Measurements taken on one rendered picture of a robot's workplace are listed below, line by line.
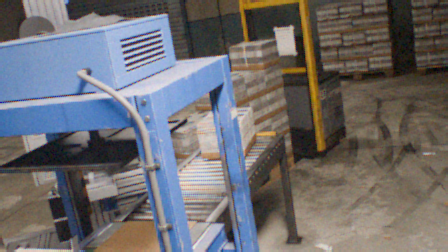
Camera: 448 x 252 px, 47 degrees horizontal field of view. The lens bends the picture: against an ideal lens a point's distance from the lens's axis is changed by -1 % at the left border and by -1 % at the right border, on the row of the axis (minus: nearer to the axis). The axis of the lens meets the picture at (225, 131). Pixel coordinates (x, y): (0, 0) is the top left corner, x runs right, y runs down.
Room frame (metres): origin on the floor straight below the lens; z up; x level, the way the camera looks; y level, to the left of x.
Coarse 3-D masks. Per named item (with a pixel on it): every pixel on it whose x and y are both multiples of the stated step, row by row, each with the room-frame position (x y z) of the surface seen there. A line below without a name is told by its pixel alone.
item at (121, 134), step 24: (168, 120) 2.15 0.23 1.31; (48, 144) 2.09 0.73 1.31; (72, 144) 2.02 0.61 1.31; (96, 144) 1.94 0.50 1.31; (120, 144) 1.91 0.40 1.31; (0, 168) 1.83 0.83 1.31; (24, 168) 1.78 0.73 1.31; (48, 168) 1.73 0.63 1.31; (72, 168) 1.69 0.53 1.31; (96, 168) 1.66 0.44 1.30; (120, 168) 1.62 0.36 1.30
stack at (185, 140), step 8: (264, 96) 4.70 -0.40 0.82; (248, 104) 4.50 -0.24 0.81; (256, 104) 4.59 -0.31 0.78; (264, 104) 4.69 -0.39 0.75; (200, 112) 4.43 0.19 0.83; (208, 112) 4.39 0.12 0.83; (256, 112) 4.57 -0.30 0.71; (264, 112) 4.66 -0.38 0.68; (192, 120) 4.20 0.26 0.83; (200, 120) 4.14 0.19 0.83; (264, 120) 4.67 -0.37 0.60; (184, 128) 3.96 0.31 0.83; (192, 128) 3.91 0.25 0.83; (256, 128) 4.54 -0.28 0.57; (264, 128) 4.64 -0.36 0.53; (176, 136) 3.90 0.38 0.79; (184, 136) 3.85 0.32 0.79; (192, 136) 3.89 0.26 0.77; (264, 136) 4.61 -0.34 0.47; (272, 136) 4.71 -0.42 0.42; (176, 144) 3.92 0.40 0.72; (184, 144) 3.87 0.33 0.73; (192, 144) 3.88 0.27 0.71; (176, 152) 3.94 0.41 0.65; (184, 152) 3.87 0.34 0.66; (192, 152) 3.88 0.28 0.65; (176, 160) 3.94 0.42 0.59; (272, 176) 4.64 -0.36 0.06; (264, 184) 4.57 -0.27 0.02; (256, 192) 4.42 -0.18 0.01
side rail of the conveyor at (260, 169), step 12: (276, 144) 3.24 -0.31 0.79; (264, 156) 3.02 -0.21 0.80; (276, 156) 3.21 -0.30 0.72; (252, 168) 2.84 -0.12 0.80; (264, 168) 2.95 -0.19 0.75; (252, 180) 2.73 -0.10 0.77; (264, 180) 2.92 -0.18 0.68; (252, 192) 2.71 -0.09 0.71; (228, 204) 2.38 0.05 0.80; (216, 216) 2.25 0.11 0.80; (228, 216) 2.35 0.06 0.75; (228, 228) 2.33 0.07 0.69
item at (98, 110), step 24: (168, 72) 1.91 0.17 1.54; (192, 72) 1.78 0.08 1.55; (216, 72) 1.98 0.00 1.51; (72, 96) 1.72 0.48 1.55; (96, 96) 1.60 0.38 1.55; (168, 96) 1.59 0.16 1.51; (192, 96) 1.75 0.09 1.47; (0, 120) 1.71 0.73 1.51; (24, 120) 1.67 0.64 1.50; (48, 120) 1.63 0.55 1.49; (72, 120) 1.60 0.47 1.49; (96, 120) 1.57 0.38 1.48; (120, 120) 1.53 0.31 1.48
